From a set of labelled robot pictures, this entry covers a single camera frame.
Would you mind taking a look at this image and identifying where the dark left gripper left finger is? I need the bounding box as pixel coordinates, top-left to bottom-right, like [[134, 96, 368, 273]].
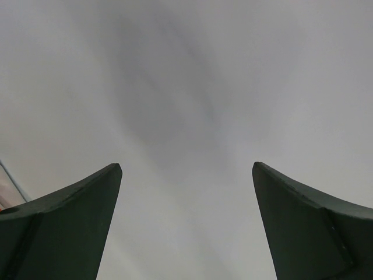
[[1, 163, 122, 280]]

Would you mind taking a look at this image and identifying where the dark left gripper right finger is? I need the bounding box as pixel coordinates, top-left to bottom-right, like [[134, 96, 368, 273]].
[[252, 162, 372, 279]]

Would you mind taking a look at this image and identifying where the aluminium frame rail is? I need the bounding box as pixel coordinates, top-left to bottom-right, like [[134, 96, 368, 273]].
[[1, 162, 30, 209]]

